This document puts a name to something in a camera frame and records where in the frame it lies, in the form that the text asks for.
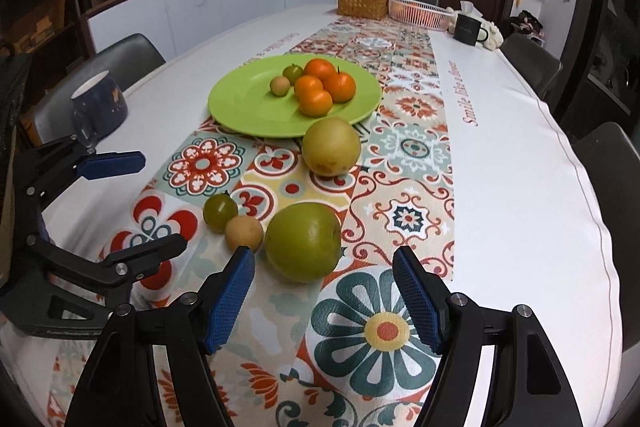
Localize wooden storage shelf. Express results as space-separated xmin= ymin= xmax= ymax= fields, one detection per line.
xmin=15 ymin=0 xmax=83 ymax=55

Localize green plate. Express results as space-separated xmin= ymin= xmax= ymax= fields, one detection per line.
xmin=208 ymin=54 xmax=383 ymax=138

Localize wicker box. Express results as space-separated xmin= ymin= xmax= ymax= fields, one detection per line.
xmin=337 ymin=0 xmax=390 ymax=18

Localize dark bag on stool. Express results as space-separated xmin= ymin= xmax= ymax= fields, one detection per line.
xmin=510 ymin=11 xmax=543 ymax=40

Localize patterned table runner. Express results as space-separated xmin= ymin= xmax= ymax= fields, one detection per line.
xmin=47 ymin=19 xmax=456 ymax=427

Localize pink plastic basket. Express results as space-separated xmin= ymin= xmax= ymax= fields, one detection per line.
xmin=388 ymin=0 xmax=451 ymax=30

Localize dark blue mug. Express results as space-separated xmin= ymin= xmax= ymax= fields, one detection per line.
xmin=70 ymin=70 xmax=128 ymax=145

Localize green apple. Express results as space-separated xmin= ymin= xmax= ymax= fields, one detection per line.
xmin=264 ymin=202 xmax=342 ymax=283

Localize black mug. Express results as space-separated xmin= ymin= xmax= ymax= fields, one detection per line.
xmin=453 ymin=15 xmax=490 ymax=45

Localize white lower cabinets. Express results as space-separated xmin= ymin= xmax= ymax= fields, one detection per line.
xmin=85 ymin=0 xmax=403 ymax=58

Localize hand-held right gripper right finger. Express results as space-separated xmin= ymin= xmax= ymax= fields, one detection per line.
xmin=391 ymin=246 xmax=583 ymax=427

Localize yellow pear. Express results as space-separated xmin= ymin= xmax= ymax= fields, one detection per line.
xmin=301 ymin=117 xmax=362 ymax=178

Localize white crumpled cloth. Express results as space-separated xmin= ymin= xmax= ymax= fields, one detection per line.
xmin=445 ymin=7 xmax=503 ymax=50

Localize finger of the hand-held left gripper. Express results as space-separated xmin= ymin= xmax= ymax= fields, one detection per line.
xmin=0 ymin=233 xmax=188 ymax=339
xmin=12 ymin=133 xmax=147 ymax=208

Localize orange mandarin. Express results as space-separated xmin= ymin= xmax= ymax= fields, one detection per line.
xmin=304 ymin=58 xmax=337 ymax=80
xmin=299 ymin=90 xmax=333 ymax=118
xmin=324 ymin=69 xmax=357 ymax=103
xmin=294 ymin=75 xmax=324 ymax=98

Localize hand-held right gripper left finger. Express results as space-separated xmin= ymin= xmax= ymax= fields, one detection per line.
xmin=65 ymin=246 xmax=257 ymax=427

